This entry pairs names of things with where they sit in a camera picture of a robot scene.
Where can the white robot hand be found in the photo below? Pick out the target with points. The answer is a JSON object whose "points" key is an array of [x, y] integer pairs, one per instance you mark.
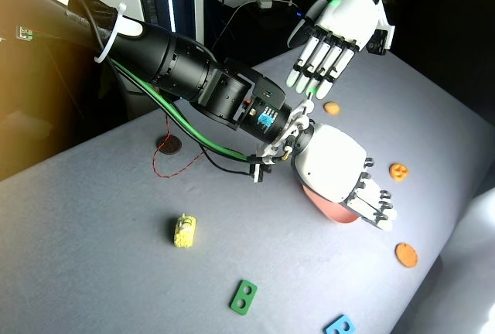
{"points": [[328, 160], [348, 17]]}

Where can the pink plastic plate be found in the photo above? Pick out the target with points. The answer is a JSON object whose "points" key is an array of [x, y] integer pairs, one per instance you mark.
{"points": [[336, 214]]}

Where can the green two-hole flat block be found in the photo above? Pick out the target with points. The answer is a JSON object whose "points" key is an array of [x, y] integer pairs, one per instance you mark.
{"points": [[244, 297]]}

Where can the blue two-hole flat block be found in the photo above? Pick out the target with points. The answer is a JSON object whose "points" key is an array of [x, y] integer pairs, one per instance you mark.
{"points": [[340, 326]]}

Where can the small tan round biscuit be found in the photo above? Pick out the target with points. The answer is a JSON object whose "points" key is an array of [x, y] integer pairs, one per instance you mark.
{"points": [[332, 108]]}

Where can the orange toy pretzel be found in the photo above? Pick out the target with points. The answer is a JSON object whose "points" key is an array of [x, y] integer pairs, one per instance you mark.
{"points": [[398, 171]]}

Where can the orange round cookie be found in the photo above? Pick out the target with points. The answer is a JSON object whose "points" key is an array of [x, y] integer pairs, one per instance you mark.
{"points": [[406, 255]]}

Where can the dark chocolate sandwich cookie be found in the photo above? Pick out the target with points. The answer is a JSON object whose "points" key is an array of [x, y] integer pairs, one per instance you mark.
{"points": [[172, 146]]}

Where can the yellow toy corn piece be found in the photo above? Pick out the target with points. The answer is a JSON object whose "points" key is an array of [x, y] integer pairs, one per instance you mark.
{"points": [[185, 231]]}

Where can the grey table cloth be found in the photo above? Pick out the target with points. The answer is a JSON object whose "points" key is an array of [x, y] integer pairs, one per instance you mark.
{"points": [[116, 233]]}

